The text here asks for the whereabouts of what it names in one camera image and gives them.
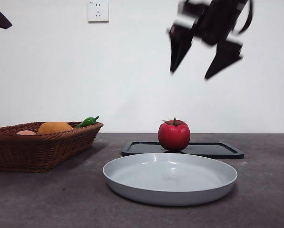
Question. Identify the orange-yellow round fruit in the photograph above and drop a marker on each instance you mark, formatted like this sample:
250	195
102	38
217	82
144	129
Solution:
55	127

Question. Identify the white wall socket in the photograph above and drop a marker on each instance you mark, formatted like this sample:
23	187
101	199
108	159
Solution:
98	11

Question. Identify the pink egg-shaped food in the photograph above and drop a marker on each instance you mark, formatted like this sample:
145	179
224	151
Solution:
25	133

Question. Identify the brown wicker basket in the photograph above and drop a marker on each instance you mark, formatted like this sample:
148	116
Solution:
37	152

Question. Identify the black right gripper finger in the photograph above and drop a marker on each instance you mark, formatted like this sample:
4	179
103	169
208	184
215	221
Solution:
179	45
225	57

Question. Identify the dark green rectangular tray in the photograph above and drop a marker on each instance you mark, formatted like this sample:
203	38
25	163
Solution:
208	149

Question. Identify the pale grey round plate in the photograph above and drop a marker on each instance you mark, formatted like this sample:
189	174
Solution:
170	185

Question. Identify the red tomato with green stem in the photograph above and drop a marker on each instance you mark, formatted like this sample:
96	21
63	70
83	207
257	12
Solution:
173	135

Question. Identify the green chili pepper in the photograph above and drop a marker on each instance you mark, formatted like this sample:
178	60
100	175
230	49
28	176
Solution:
87	122

